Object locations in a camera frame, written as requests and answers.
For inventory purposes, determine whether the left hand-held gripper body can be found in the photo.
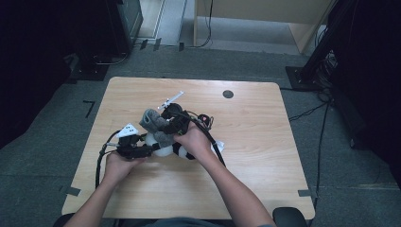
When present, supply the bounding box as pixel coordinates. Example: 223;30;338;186
115;122;154;161

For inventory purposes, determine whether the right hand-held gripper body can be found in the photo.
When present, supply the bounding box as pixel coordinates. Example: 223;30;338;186
156;91;193;136

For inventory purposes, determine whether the panda plush toy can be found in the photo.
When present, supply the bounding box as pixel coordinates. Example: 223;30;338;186
144;113;225;161

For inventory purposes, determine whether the grey cloth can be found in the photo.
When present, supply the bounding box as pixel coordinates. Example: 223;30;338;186
138;108;178;148

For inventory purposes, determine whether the person's left hand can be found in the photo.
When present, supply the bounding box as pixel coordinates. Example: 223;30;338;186
103;150;148;187

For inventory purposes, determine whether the person's right hand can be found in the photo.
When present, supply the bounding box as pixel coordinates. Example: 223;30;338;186
173;121;214;163

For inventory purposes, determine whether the person's grey-blue clothing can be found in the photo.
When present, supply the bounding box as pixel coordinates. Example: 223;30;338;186
145;217;276;227

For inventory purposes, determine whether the black cabinet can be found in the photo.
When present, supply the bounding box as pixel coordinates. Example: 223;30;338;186
105;0;145;59

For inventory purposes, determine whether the dark curtain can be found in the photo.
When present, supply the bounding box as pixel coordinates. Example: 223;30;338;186
0;0;110;149
327;0;401;187

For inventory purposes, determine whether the light wooden cabinet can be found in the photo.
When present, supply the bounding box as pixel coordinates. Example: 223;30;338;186
192;0;336;55

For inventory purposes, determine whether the black metal stand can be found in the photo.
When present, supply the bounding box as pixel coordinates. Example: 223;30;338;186
285;0;358;93

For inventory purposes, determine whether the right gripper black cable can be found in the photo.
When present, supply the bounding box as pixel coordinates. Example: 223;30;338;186
181;110;227;168

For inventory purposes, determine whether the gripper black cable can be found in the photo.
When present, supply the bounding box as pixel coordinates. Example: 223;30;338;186
181;110;227;168
95;130;123;190

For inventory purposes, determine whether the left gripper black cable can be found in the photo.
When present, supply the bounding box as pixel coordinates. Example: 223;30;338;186
95;130;123;190

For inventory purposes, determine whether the looped black floor cable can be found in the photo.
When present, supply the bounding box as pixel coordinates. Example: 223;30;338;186
92;51;131;66

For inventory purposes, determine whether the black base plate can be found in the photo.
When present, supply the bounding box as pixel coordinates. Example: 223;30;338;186
66;61;111;82

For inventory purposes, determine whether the black hanging cable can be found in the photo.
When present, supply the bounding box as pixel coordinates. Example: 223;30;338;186
188;0;215;49

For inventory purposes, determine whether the short black floor cable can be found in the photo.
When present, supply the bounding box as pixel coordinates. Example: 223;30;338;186
288;101;329;123

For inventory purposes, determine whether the long black floor cable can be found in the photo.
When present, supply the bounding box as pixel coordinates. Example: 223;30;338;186
306;100;331;227

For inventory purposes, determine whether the tangle of cables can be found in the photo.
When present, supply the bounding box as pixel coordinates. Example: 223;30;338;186
313;50;339;103

